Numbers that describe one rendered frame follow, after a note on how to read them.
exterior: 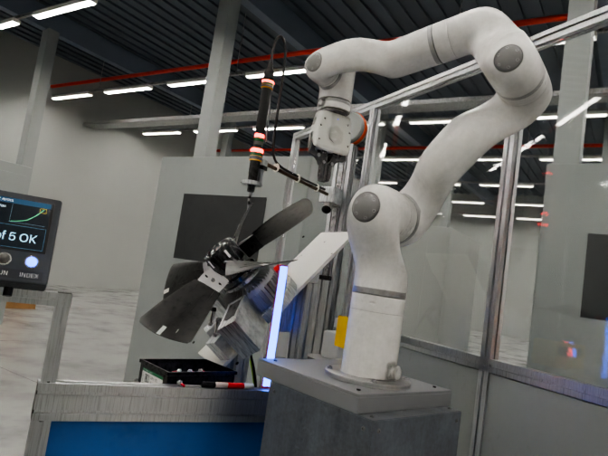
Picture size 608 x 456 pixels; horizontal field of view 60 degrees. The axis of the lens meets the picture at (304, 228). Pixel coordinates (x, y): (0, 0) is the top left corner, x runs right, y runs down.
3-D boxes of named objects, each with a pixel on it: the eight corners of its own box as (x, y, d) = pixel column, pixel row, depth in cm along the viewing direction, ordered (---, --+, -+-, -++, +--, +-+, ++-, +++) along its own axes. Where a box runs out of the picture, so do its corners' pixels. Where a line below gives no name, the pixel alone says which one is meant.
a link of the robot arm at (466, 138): (346, 213, 120) (377, 226, 133) (377, 251, 114) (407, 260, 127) (513, 35, 105) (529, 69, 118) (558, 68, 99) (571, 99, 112)
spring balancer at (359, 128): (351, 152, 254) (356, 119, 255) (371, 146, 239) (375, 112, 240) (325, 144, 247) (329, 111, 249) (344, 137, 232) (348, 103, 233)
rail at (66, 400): (367, 419, 156) (371, 391, 156) (375, 422, 152) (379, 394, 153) (30, 415, 115) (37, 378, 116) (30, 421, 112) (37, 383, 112)
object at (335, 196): (327, 207, 238) (330, 189, 239) (342, 208, 235) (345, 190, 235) (318, 203, 229) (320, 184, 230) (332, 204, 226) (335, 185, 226)
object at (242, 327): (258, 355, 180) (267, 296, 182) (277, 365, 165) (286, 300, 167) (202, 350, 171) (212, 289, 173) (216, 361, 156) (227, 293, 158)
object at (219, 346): (219, 360, 176) (232, 344, 180) (229, 360, 171) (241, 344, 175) (204, 343, 174) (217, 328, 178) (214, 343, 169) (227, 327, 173)
